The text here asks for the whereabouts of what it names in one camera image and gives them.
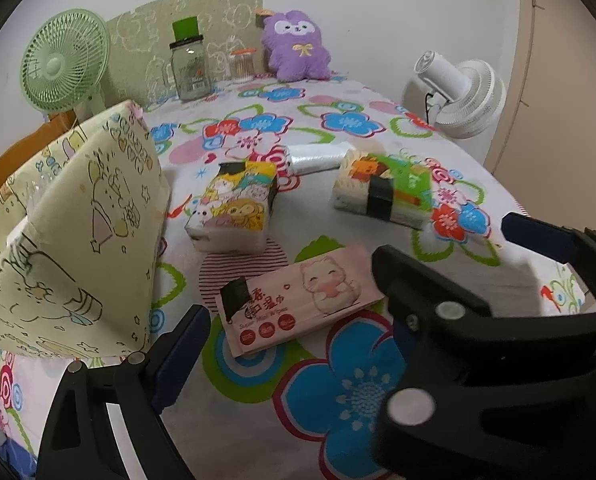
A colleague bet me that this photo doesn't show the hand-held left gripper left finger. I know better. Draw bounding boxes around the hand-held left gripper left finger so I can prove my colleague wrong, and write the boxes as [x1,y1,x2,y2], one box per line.
[37,304,212,480]

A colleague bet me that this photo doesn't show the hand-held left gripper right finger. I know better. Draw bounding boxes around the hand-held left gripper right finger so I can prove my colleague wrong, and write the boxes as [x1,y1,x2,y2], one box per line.
[392,316,423,383]

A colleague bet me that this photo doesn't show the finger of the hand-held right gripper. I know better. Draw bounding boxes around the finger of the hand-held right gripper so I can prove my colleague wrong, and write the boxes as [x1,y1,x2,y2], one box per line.
[370,244,596,480]
[500,211,596,309]

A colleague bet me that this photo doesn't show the pink wet wipes pack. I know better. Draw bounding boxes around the pink wet wipes pack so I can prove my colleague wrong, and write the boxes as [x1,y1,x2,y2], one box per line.
[215,245,387,360]

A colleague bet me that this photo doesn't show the green orange tissue pack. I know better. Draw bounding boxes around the green orange tissue pack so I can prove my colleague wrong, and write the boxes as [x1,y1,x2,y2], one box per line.
[332,147,437,231]

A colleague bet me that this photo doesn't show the yellow printed fabric storage box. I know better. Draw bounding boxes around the yellow printed fabric storage box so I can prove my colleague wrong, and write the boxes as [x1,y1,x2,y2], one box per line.
[0,100,173,361]

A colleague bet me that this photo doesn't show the cartoon printed tissue pack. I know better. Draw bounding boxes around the cartoon printed tissue pack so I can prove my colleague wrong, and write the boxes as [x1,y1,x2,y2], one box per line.
[184,157,281,255]

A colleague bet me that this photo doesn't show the white plastic bag roll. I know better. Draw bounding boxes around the white plastic bag roll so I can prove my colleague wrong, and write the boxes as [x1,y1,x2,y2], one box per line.
[284,142,355,177]

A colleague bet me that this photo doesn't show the beige door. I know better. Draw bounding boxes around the beige door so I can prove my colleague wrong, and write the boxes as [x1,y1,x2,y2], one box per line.
[482,0,596,241]

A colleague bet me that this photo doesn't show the white standing fan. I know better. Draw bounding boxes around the white standing fan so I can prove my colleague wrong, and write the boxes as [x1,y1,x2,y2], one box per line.
[402,50,507,140]

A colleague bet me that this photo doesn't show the blue bedsheet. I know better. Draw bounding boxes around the blue bedsheet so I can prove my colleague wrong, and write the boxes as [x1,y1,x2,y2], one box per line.
[0,435,40,480]

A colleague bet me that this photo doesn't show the wooden bed headboard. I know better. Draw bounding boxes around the wooden bed headboard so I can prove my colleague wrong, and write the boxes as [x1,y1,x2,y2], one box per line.
[0,110,77,211]

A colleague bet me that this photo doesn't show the glass jar mug green lid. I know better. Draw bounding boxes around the glass jar mug green lid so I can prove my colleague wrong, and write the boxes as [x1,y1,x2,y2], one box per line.
[163,17,214,103]

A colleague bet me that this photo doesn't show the purple plush bunny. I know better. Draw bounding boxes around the purple plush bunny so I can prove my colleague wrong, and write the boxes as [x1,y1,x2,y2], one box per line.
[258,8,333,83]

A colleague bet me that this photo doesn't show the small clear jar orange lid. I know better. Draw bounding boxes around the small clear jar orange lid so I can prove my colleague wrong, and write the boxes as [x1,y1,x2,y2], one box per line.
[229,48,257,84]

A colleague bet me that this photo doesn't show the green desk fan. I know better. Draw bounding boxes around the green desk fan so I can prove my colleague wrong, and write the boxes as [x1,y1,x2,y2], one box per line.
[19,7,112,122]

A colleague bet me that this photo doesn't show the green printed board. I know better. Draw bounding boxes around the green printed board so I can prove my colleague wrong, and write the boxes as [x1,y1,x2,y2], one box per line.
[105,0,267,107]

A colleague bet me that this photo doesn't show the black fan power cable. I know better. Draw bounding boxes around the black fan power cable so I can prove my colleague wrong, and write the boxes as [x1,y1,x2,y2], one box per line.
[424,91,443,122]

